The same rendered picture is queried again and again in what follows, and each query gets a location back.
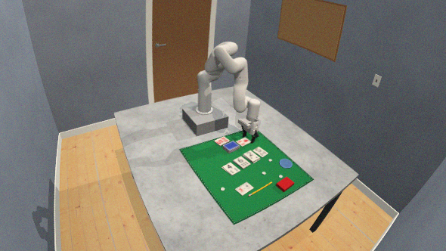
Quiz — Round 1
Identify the blue flat disc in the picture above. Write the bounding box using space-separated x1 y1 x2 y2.
279 159 293 169

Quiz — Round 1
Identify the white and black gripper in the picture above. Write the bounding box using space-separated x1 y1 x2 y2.
242 121 259 143

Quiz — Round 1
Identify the blue-backed playing card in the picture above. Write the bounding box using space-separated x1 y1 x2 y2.
223 141 239 151

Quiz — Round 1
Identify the red flat block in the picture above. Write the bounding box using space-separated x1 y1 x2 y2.
276 177 294 192

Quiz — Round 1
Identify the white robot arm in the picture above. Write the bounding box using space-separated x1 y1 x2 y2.
196 42 260 129

